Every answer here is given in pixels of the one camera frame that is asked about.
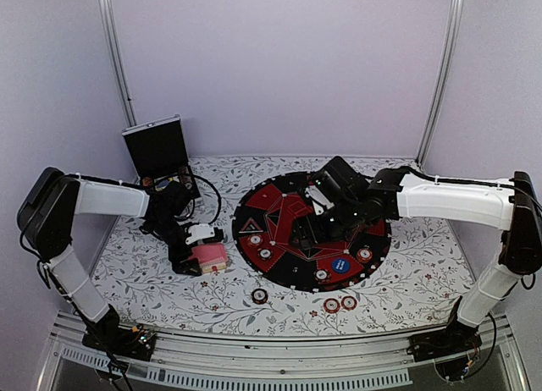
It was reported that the left aluminium frame post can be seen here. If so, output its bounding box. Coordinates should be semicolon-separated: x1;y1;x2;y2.
98;0;136;127

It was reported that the wooden card holder block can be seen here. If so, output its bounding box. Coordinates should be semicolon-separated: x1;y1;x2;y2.
200;262;228;274

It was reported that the dark chip sector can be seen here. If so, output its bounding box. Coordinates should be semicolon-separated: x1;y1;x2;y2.
258;248;273;260
314;269;330;283

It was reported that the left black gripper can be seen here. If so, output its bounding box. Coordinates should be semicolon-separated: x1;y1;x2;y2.
147;216;202;277

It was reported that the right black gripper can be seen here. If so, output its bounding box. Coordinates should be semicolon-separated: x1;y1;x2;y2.
288;196;363;250

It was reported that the orange chip stack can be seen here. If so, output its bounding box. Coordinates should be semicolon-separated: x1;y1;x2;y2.
323;298;340;314

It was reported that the round red black poker mat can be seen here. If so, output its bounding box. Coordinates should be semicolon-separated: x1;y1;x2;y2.
232;172;391;292

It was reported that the dark chip bottom sector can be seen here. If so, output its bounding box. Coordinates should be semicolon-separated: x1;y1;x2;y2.
314;269;330;283

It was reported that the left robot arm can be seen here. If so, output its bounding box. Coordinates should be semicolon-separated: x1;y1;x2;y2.
17;167;224;361

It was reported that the floral table cloth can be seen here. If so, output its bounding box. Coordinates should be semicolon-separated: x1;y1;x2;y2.
82;155;479;338

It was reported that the aluminium poker chip case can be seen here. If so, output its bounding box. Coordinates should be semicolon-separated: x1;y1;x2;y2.
121;114;203;207

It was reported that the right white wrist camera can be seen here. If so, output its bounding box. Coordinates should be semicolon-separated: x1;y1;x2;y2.
305;185;334;213

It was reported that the dark brown chip stack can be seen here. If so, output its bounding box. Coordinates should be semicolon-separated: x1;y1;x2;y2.
251;289;268;305

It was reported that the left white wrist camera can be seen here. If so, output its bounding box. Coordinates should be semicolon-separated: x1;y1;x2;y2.
185;223;224;245

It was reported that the pink playing card deck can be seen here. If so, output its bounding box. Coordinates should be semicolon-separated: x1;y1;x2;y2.
192;243;228;265

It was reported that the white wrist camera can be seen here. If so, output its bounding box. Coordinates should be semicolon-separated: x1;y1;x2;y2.
305;185;334;213
185;223;224;245

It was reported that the blue small blind button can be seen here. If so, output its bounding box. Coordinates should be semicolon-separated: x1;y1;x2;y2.
331;257;351;273

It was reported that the front aluminium rail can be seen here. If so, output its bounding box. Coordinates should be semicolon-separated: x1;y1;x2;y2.
36;313;533;390

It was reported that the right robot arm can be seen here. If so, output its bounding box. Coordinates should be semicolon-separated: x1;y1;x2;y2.
290;157;541;361

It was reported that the orange chip sector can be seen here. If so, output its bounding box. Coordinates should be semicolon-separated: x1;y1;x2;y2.
247;234;263;247
356;248;373;263

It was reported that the aluminium frame post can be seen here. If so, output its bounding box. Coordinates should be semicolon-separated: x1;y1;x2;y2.
416;0;464;168
98;0;136;127

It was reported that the right aluminium frame post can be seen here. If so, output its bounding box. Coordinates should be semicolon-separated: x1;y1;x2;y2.
416;0;464;168

